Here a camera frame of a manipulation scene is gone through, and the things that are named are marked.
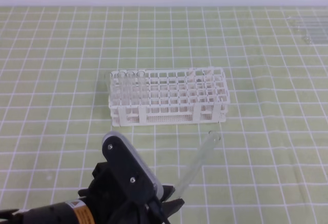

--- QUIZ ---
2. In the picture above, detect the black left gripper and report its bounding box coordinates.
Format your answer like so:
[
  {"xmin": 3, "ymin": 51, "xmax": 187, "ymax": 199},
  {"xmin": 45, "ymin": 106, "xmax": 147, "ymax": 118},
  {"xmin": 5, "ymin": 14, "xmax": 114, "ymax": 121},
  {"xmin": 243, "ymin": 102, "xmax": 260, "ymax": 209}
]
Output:
[{"xmin": 78, "ymin": 162, "xmax": 185, "ymax": 223}]

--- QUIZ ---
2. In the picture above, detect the clear glass test tube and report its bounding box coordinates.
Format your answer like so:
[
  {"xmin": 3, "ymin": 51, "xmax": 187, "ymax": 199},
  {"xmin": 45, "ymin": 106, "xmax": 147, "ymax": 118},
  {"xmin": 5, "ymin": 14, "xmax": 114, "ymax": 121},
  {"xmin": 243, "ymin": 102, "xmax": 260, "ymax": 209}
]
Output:
[{"xmin": 172, "ymin": 131, "xmax": 221, "ymax": 199}]

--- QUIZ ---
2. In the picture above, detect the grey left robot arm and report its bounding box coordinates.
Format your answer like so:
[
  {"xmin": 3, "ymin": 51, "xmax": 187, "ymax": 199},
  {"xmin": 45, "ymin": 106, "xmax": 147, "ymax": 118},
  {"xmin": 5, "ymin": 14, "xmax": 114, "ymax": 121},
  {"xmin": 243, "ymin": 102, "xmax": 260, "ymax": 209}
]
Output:
[{"xmin": 1, "ymin": 162, "xmax": 185, "ymax": 223}]

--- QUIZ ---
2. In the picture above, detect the green checkered tablecloth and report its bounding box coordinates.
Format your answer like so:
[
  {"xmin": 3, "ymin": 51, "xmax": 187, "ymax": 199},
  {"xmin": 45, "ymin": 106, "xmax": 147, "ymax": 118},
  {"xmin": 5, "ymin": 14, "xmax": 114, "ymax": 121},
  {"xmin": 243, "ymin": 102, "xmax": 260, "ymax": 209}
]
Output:
[{"xmin": 1, "ymin": 7, "xmax": 327, "ymax": 223}]

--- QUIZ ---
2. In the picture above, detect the white test tube rack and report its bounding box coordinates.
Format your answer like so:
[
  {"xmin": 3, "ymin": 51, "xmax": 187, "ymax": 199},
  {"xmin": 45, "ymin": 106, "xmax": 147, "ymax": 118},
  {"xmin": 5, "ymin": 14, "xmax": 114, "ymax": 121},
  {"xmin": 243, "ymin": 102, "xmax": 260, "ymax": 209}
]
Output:
[{"xmin": 109, "ymin": 67, "xmax": 230, "ymax": 127}]

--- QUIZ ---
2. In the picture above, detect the clear tube in rack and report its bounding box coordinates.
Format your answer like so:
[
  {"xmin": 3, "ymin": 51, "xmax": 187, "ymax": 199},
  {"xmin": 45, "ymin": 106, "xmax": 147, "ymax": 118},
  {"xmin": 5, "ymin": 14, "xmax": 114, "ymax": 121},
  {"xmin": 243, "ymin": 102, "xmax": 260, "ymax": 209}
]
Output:
[
  {"xmin": 127, "ymin": 71, "xmax": 137, "ymax": 105},
  {"xmin": 137, "ymin": 71, "xmax": 149, "ymax": 105},
  {"xmin": 105, "ymin": 72, "xmax": 120, "ymax": 106},
  {"xmin": 117, "ymin": 71, "xmax": 129, "ymax": 106}
]

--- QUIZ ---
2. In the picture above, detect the spare glass tubes far right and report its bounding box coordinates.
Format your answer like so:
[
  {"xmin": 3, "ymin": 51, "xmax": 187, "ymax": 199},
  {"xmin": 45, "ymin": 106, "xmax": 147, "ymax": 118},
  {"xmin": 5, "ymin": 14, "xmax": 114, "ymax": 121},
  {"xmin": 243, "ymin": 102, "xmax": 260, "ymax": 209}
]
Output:
[{"xmin": 287, "ymin": 15, "xmax": 327, "ymax": 45}]

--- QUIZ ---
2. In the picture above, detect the left wrist camera grey black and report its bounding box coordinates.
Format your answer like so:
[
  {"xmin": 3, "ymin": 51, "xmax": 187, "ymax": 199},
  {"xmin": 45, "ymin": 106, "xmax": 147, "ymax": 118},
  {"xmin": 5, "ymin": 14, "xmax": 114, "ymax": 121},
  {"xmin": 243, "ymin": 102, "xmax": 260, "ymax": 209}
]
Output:
[{"xmin": 102, "ymin": 131, "xmax": 164, "ymax": 205}]

